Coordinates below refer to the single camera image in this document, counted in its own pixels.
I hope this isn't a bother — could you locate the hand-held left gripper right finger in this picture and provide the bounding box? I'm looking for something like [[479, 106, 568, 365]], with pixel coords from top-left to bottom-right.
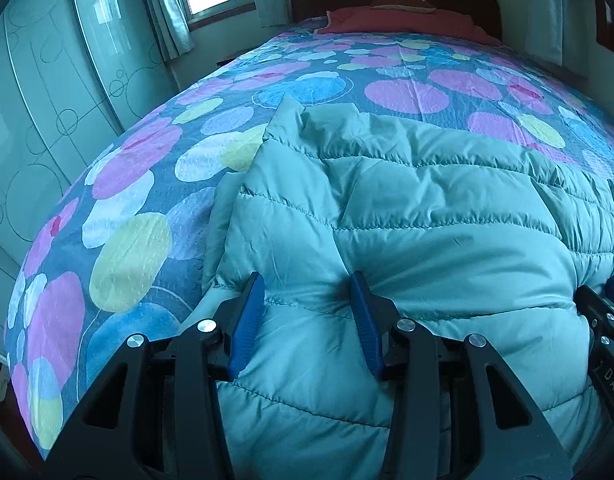
[[349, 270, 575, 480]]

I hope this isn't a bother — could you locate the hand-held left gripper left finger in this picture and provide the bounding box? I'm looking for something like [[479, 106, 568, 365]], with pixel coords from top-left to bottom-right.
[[44, 271, 266, 480]]

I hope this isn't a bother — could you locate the light green quilted puffer jacket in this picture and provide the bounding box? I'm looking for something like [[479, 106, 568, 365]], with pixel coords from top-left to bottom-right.
[[202, 94, 614, 480]]

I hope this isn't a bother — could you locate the circle-patterned bedspread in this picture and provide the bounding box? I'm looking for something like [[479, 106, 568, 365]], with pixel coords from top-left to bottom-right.
[[2, 16, 614, 467]]

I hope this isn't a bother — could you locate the glossy circle-patterned wardrobe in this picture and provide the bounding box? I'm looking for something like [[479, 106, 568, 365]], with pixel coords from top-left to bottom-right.
[[0, 0, 181, 361]]

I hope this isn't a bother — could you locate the red pillow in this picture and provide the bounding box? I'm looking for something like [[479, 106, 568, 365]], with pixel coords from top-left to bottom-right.
[[317, 6, 502, 45]]

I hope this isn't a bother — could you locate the dark wooden headboard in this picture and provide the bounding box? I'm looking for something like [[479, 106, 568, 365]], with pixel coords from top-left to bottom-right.
[[290, 0, 502, 42]]

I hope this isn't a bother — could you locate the small brown pillow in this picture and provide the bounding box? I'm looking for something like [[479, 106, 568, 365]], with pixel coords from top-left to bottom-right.
[[369, 0, 438, 14]]

